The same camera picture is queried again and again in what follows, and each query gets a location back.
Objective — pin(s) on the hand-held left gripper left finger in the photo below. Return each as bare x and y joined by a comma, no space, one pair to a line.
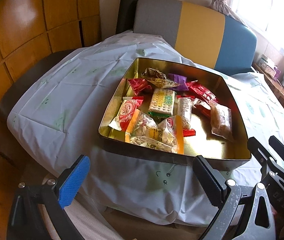
74,182

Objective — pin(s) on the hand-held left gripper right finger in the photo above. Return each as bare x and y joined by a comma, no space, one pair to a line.
208,180

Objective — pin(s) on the gold-lined maroon tin box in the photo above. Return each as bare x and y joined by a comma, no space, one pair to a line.
207,150

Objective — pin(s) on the clear golden rice cake packet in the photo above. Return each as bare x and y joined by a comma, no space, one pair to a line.
222,120

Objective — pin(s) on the seed packet with orange ends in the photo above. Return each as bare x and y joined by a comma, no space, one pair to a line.
152,135

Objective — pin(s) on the puffed rice bar red ends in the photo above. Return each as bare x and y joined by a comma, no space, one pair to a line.
185,110

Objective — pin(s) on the large red snack packet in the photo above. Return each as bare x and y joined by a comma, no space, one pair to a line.
202,92

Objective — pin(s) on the red white round-print packet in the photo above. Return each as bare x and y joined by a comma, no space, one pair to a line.
127,110

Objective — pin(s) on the green yellow cracker packet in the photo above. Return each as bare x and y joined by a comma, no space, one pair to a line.
162,102

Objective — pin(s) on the purple snack packet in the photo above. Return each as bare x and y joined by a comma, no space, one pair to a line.
178,80

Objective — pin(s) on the brown chocolate snack packet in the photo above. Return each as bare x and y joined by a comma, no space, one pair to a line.
157,76

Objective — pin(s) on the small dark red snack packet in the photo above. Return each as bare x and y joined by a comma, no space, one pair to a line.
138,85

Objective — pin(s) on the wooden side table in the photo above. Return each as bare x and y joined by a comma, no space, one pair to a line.
277,87

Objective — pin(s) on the purple small box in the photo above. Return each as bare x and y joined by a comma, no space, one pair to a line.
277,73

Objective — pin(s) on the ornate tissue box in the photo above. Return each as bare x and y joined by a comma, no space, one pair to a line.
269,70

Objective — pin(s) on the green white small box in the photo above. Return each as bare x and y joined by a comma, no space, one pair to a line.
263,60

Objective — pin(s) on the pale green-print tablecloth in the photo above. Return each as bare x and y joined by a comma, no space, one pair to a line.
69,92

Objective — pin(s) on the dark brown seat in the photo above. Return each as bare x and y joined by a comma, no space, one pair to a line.
19,90

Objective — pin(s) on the window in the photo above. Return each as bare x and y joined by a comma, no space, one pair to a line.
269,10

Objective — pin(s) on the wooden wardrobe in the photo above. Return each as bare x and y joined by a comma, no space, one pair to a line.
19,30

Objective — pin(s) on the black rolled mat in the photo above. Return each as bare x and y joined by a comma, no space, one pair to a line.
128,10

